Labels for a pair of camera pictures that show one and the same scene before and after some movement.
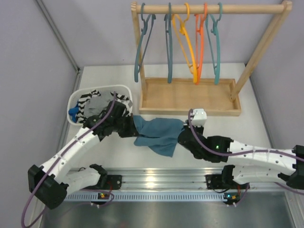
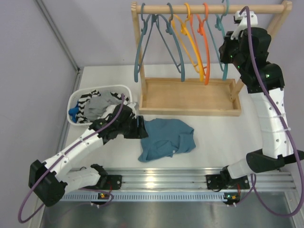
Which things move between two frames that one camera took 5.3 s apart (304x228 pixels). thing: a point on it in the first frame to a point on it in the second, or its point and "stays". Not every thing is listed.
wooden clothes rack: x=177 y=96 stays
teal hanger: x=215 y=31 to x=219 y=25
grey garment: x=97 y=104 stays
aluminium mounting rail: x=177 y=184 stays
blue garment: x=72 y=111 stays
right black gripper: x=200 y=128 to x=227 y=42
